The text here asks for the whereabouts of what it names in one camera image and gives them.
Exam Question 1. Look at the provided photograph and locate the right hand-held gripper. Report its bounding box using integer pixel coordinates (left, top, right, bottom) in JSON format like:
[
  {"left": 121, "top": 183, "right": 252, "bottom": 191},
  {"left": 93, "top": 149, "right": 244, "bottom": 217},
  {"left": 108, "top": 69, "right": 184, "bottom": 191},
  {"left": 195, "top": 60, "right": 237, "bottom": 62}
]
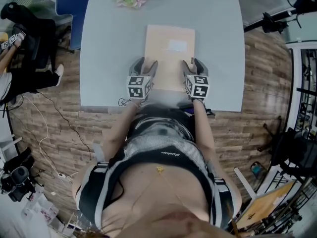
[{"left": 182, "top": 57, "right": 211, "bottom": 101}]

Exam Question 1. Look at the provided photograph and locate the white floor cable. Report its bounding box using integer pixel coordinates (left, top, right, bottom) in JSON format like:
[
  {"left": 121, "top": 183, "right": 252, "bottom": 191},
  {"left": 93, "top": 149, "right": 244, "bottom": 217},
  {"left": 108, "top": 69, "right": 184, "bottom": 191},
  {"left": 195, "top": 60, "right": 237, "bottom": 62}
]
[{"left": 22, "top": 95, "right": 75, "bottom": 180}]

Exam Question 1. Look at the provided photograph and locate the person's right forearm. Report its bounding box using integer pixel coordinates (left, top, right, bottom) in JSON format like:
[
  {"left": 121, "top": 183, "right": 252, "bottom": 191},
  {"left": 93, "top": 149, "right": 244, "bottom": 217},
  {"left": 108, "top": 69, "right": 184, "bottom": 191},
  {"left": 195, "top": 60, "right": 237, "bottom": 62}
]
[{"left": 192, "top": 99, "right": 218, "bottom": 168}]

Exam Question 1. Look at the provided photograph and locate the metal storage shelf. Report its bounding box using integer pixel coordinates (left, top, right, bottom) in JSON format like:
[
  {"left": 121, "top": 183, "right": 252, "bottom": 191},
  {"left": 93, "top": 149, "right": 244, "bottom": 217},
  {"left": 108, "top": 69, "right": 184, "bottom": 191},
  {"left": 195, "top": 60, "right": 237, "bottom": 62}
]
[{"left": 287, "top": 42, "right": 317, "bottom": 143}]

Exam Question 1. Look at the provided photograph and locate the wooden board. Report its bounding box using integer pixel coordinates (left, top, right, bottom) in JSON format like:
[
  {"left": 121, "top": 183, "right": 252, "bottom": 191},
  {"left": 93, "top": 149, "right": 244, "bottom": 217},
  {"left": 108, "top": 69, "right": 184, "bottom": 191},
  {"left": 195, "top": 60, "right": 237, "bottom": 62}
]
[{"left": 236, "top": 179, "right": 298, "bottom": 229}]

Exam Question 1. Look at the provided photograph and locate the person's left forearm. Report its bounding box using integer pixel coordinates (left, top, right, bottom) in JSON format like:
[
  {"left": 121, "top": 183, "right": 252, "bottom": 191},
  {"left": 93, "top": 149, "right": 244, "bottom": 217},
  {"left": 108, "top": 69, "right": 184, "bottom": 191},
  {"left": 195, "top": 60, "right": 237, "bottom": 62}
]
[{"left": 103, "top": 99, "right": 142, "bottom": 166}]

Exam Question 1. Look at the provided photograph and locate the beige cardboard box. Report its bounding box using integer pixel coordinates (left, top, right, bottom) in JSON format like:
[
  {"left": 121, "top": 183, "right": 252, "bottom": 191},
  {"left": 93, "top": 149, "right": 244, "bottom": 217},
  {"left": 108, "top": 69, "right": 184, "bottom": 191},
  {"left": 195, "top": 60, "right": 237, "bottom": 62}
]
[{"left": 143, "top": 24, "right": 196, "bottom": 93}]

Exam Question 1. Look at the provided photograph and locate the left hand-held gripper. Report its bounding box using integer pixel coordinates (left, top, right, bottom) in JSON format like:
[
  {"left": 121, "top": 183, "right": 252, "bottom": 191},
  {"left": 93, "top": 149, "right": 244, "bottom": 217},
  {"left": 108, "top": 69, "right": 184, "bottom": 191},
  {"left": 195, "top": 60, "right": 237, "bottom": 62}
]
[{"left": 125, "top": 57, "right": 159, "bottom": 101}]

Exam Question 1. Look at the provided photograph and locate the black floor cable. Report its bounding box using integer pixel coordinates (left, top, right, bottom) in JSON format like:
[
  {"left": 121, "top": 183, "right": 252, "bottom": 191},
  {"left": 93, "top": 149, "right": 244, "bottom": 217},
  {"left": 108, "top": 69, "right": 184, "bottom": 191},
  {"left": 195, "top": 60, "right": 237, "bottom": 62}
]
[{"left": 37, "top": 90, "right": 91, "bottom": 153}]

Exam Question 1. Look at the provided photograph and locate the gold necklace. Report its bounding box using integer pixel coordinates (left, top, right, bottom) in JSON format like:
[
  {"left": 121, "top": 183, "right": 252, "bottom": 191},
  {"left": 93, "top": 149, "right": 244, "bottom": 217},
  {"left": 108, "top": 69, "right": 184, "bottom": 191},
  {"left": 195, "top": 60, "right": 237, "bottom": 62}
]
[{"left": 132, "top": 166, "right": 185, "bottom": 209}]

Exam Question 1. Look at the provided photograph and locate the blue chair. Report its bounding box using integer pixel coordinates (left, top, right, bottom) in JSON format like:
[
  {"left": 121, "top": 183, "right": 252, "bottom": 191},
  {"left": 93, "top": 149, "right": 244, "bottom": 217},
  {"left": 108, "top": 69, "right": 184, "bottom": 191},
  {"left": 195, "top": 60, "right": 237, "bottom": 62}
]
[{"left": 55, "top": 0, "right": 93, "bottom": 52}]

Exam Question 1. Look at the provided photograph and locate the grey table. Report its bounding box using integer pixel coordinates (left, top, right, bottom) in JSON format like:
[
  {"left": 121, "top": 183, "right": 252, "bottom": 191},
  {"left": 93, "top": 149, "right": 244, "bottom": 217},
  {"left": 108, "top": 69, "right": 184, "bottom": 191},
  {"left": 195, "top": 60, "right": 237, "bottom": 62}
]
[{"left": 79, "top": 0, "right": 246, "bottom": 113}]

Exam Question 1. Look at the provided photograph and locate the person's body in grey top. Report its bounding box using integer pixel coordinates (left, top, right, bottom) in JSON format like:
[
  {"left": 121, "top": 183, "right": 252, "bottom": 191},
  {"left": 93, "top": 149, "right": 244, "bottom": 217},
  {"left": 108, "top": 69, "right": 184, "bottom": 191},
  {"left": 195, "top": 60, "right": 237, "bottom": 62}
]
[{"left": 73, "top": 105, "right": 242, "bottom": 238}]

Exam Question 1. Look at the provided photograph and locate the black coat rack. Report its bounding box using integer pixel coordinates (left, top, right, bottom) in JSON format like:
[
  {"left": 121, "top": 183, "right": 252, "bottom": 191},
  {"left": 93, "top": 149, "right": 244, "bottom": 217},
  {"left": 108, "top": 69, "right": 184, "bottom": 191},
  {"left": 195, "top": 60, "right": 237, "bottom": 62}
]
[{"left": 244, "top": 0, "right": 317, "bottom": 34}]

